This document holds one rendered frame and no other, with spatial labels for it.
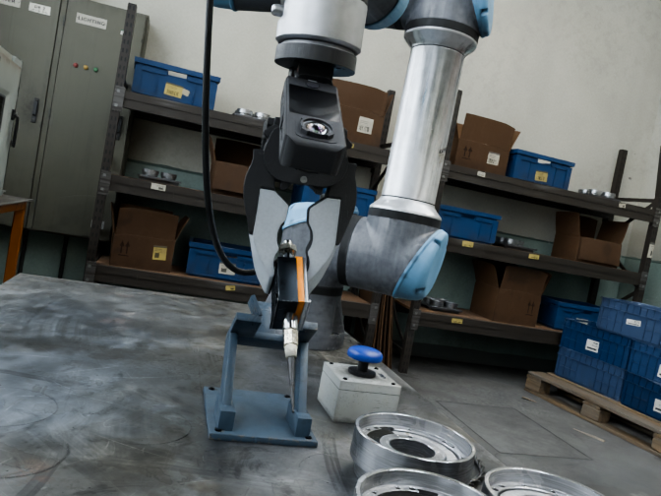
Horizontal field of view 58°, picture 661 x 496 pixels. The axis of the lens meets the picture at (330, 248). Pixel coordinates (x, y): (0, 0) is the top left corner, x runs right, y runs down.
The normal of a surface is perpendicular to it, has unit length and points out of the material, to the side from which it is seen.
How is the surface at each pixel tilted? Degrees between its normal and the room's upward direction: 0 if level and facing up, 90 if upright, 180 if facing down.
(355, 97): 91
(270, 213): 93
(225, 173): 82
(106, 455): 0
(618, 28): 90
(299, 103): 33
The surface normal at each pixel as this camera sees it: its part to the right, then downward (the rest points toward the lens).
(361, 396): 0.26, 0.11
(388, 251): -0.33, -0.04
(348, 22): 0.59, 0.17
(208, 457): 0.18, -0.98
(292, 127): 0.25, -0.77
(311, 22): -0.15, 0.09
